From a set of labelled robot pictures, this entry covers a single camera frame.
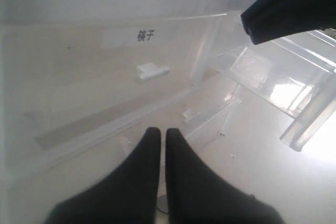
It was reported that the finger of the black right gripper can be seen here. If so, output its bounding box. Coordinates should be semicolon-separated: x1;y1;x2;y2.
241;0;335;45

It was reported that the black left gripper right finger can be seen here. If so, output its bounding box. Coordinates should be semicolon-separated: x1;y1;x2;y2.
165;128;284;223

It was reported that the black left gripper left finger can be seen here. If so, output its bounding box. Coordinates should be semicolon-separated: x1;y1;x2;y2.
45;127;161;223

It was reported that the wide translucent drawer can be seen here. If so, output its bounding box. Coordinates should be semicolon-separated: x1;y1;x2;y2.
26;82;245;172

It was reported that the white translucent drawer cabinet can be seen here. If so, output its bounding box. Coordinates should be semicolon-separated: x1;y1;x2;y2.
1;0;255;223

